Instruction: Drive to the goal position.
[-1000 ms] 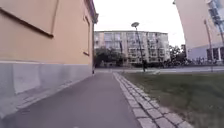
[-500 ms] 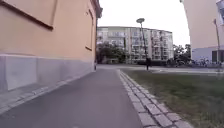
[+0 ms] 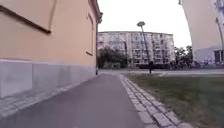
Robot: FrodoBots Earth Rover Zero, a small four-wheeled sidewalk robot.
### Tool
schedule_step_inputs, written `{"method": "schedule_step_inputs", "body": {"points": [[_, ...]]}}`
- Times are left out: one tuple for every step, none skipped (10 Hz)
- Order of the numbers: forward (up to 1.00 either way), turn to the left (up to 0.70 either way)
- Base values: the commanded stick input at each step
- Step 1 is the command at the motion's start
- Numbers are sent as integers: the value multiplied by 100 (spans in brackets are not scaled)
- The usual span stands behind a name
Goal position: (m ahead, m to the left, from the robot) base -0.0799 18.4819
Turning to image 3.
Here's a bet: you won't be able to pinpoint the dark bushes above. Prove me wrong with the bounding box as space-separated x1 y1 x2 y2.
96 46 130 70

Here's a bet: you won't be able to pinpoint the grey apartment block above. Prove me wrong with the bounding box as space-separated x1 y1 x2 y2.
96 30 177 66

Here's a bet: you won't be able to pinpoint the grey asphalt path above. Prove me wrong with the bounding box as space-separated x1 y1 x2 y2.
0 73 146 128

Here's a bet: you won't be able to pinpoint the street lamp pole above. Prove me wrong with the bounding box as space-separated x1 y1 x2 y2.
136 20 154 75

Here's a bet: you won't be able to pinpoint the cobblestone strip beside grass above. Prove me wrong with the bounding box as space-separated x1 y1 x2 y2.
119 73 196 128

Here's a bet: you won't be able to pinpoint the yellow building with grey base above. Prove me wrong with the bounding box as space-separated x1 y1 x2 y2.
0 0 104 99

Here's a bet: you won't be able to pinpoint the group of small trees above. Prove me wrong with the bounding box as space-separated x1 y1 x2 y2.
169 45 195 70

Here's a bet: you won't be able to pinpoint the grey cross road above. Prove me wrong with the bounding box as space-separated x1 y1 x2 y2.
98 68 224 76

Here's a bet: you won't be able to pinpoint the grass lawn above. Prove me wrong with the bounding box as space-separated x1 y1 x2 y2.
124 72 224 128

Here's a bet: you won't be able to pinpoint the pale tall building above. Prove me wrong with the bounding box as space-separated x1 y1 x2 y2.
178 0 224 65

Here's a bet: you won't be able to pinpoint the cobblestone strip along building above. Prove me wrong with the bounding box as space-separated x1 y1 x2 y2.
0 74 100 120

